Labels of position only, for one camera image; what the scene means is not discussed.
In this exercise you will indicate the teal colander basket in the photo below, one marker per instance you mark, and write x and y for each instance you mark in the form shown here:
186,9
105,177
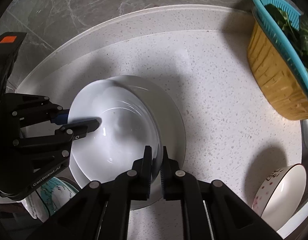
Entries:
279,39

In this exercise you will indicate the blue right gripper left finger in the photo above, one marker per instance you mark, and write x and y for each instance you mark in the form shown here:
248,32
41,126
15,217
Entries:
141,182

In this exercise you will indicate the yellow basin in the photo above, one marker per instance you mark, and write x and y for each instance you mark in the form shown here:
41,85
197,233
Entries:
274,77

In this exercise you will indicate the grey rimmed white plate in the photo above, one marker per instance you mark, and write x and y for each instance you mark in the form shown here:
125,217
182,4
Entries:
170,124

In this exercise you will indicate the large teal floral plate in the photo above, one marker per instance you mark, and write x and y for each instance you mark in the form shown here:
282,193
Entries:
51,196

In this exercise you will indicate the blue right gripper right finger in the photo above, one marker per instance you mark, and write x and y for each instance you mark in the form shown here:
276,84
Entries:
173,186

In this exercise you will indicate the large white bowl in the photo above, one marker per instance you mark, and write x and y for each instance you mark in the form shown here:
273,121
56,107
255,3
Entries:
127,126

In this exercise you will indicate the green leafy vegetables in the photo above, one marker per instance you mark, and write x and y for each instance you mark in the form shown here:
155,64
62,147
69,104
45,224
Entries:
297,37

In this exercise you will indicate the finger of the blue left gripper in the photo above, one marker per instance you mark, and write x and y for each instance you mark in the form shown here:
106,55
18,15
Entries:
78,130
61,118

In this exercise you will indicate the small teal floral plate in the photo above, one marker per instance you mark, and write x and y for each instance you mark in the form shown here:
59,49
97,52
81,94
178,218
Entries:
33,206

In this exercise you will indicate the red-rimmed patterned bowl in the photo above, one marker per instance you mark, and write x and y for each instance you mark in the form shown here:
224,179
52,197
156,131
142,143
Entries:
280,194

